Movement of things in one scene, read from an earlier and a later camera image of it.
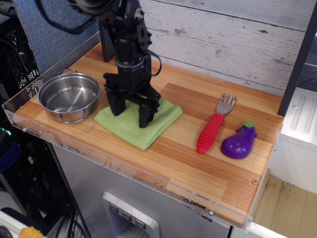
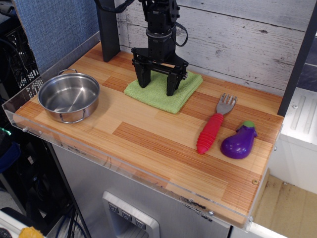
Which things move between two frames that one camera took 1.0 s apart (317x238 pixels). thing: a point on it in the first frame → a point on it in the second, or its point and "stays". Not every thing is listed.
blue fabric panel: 47,42 stays
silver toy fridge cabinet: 115,203 stays
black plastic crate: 18,60 stays
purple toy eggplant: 240,145 stays
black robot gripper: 133,80 → 161,54
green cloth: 126,127 → 155,95
